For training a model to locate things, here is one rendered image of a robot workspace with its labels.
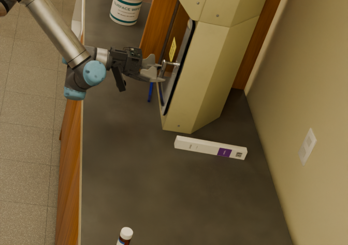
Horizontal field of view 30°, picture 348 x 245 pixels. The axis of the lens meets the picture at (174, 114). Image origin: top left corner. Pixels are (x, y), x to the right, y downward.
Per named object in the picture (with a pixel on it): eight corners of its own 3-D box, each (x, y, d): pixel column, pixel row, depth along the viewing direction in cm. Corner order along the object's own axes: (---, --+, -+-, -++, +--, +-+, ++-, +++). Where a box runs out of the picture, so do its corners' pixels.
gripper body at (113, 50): (144, 60, 225) (110, 54, 222) (139, 80, 230) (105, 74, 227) (143, 48, 231) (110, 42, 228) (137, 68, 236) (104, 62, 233)
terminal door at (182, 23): (158, 72, 264) (185, -16, 241) (164, 117, 240) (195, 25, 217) (156, 71, 264) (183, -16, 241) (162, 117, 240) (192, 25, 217)
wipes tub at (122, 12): (135, 14, 309) (143, -14, 301) (137, 28, 299) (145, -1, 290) (109, 9, 306) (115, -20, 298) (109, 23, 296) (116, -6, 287)
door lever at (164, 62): (171, 85, 235) (170, 81, 237) (177, 63, 230) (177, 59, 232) (156, 82, 234) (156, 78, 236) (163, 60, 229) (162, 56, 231)
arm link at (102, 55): (92, 72, 226) (92, 60, 232) (105, 75, 227) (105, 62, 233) (97, 55, 222) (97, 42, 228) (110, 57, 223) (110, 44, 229)
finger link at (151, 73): (166, 73, 225) (141, 63, 225) (161, 87, 228) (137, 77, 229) (168, 69, 228) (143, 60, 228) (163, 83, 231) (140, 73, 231)
